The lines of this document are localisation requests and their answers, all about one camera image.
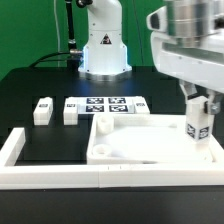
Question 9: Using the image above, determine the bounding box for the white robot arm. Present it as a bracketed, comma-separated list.
[76, 0, 224, 114]

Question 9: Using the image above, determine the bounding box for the white U-shaped obstacle fence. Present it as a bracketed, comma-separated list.
[0, 128, 224, 190]

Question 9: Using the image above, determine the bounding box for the fiducial marker base sheet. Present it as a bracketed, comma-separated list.
[77, 96, 134, 114]

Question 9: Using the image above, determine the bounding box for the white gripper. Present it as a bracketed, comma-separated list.
[151, 29, 224, 115]

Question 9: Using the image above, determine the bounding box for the white desk top tray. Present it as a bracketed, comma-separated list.
[86, 113, 224, 165]

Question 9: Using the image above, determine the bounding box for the white hanging cable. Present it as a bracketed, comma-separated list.
[53, 0, 62, 68]

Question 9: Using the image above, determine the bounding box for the black camera stand pole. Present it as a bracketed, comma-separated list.
[65, 0, 77, 70]

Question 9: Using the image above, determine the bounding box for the black cable bundle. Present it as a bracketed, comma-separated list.
[29, 50, 83, 69]

